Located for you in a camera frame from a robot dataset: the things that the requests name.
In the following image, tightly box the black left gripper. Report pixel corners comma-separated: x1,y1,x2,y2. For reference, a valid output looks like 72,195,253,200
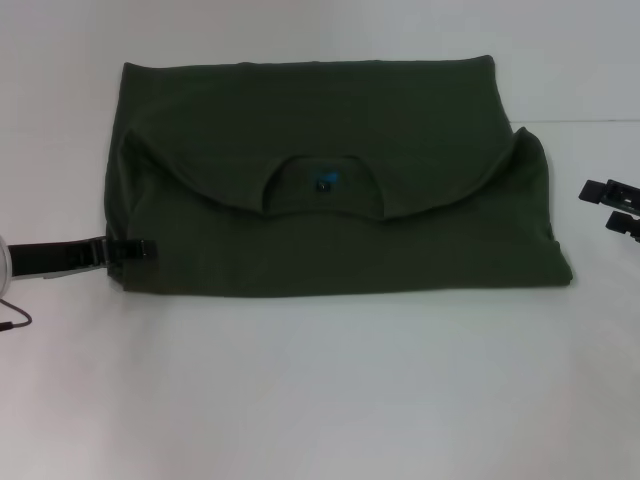
8,236,160,280

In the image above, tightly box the dark green printed t-shirt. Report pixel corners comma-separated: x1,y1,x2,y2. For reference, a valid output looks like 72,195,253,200
101,54,577,300

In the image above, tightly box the dark red left arm cable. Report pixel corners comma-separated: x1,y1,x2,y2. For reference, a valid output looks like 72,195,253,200
0,298,33,333

